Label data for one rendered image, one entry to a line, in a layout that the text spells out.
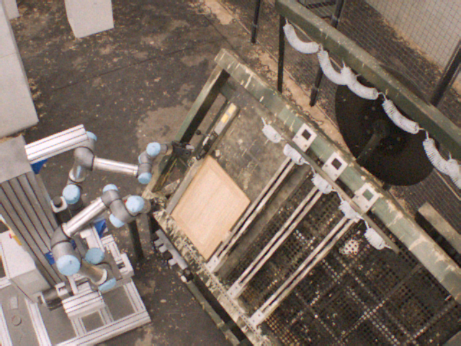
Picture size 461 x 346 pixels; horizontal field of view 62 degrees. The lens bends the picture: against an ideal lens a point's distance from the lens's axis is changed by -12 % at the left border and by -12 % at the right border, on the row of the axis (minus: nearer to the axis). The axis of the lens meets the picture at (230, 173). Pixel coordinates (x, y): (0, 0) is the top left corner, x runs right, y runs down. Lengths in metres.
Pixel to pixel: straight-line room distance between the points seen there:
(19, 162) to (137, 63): 3.80
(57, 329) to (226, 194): 1.83
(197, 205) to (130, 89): 2.69
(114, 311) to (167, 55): 3.51
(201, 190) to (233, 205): 0.28
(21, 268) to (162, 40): 4.15
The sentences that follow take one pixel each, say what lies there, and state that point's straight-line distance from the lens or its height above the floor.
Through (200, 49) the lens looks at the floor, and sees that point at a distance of 5.89.
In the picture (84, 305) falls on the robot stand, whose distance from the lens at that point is 2.82.
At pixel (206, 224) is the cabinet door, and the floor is 1.05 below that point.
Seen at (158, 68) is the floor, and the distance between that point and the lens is 5.58.
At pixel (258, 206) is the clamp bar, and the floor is 1.43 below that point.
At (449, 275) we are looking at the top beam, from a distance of 2.15.
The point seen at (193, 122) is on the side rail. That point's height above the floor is 1.44.
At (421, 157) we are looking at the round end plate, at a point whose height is 1.88.
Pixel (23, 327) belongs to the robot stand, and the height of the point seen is 0.21.
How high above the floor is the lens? 3.56
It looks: 53 degrees down
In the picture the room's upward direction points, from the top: 8 degrees clockwise
